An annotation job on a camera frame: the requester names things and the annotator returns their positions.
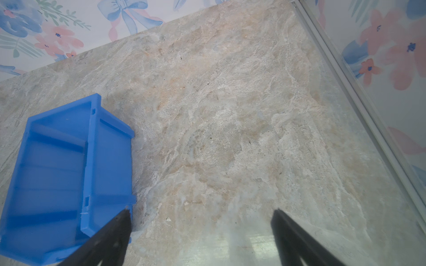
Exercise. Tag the blue plastic storage bin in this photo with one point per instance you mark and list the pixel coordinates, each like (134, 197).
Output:
(73, 174)

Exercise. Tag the right aluminium corner post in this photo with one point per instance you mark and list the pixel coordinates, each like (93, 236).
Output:
(404, 176)

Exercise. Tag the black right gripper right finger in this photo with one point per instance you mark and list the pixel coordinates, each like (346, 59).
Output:
(296, 247)

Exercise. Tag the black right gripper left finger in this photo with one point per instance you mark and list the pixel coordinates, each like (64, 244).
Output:
(107, 247)

